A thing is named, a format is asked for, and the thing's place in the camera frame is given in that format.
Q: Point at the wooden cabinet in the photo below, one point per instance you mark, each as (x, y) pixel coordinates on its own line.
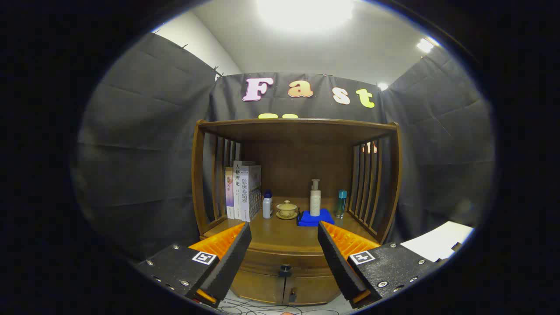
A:
(297, 166)

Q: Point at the wooden countertop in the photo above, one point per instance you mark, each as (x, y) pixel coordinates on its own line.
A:
(284, 232)

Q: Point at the teal bottle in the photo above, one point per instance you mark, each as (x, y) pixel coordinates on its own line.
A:
(341, 203)

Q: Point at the cream pump bottle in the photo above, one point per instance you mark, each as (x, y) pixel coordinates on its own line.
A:
(315, 201)

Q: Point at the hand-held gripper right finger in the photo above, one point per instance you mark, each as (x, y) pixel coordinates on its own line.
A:
(337, 262)

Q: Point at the wooden drawer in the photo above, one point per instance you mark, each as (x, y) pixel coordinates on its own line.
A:
(271, 262)

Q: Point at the white filing cabinet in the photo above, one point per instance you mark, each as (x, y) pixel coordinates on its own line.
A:
(437, 243)

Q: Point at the yellow lidded teacup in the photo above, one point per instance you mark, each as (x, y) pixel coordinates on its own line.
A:
(287, 210)

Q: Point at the large ceiling light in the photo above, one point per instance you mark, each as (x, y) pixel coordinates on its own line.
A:
(306, 13)

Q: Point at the folded blue cloth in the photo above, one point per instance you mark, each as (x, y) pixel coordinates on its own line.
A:
(313, 220)

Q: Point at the small ceiling light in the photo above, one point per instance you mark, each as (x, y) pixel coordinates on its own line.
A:
(425, 45)

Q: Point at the purple book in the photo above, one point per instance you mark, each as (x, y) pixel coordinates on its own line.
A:
(229, 197)

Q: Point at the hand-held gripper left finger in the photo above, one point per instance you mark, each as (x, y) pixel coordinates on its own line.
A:
(232, 258)

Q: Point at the white bottle blue cap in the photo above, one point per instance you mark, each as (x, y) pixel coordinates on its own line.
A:
(267, 208)

